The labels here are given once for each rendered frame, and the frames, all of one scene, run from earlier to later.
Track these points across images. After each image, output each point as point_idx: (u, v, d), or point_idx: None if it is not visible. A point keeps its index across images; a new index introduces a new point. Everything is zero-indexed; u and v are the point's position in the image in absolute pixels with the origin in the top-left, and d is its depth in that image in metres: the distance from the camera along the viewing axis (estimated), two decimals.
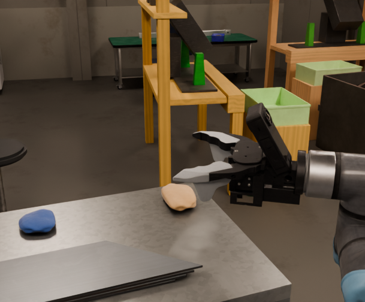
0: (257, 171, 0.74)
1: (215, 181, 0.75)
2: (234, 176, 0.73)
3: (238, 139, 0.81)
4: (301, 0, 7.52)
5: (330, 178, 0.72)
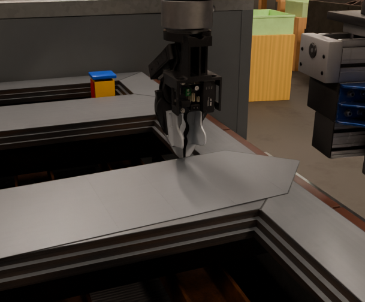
0: (161, 77, 0.73)
1: (174, 127, 0.75)
2: (158, 112, 0.75)
3: None
4: None
5: (160, 3, 0.69)
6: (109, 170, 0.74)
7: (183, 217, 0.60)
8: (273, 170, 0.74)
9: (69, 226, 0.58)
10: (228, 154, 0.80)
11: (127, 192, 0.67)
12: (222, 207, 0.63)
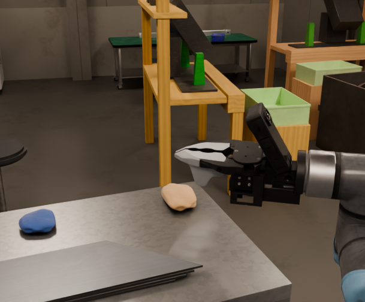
0: (257, 171, 0.74)
1: (210, 170, 0.78)
2: (221, 169, 0.75)
3: (228, 144, 0.80)
4: (301, 0, 7.52)
5: (330, 178, 0.72)
6: None
7: None
8: None
9: None
10: None
11: None
12: None
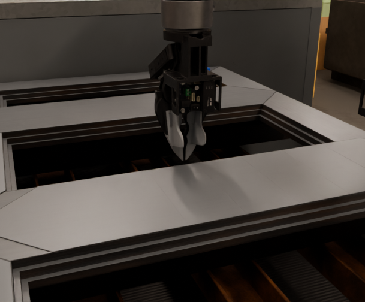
0: (161, 77, 0.73)
1: (174, 127, 0.75)
2: (158, 112, 0.75)
3: None
4: None
5: (160, 3, 0.69)
6: (259, 153, 0.81)
7: (352, 193, 0.66)
8: None
9: (252, 198, 0.65)
10: (364, 142, 0.85)
11: (287, 171, 0.73)
12: None
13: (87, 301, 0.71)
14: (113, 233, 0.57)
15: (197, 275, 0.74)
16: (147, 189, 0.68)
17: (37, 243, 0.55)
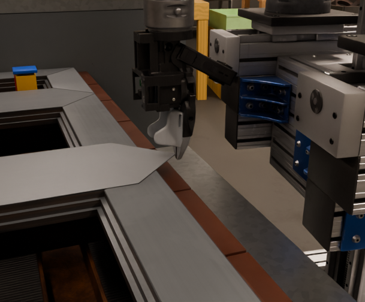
0: None
1: (166, 119, 0.79)
2: None
3: (191, 112, 0.75)
4: None
5: (171, 0, 0.74)
6: None
7: (23, 201, 0.64)
8: (141, 162, 0.76)
9: None
10: (110, 147, 0.83)
11: None
12: (66, 193, 0.66)
13: None
14: None
15: None
16: None
17: None
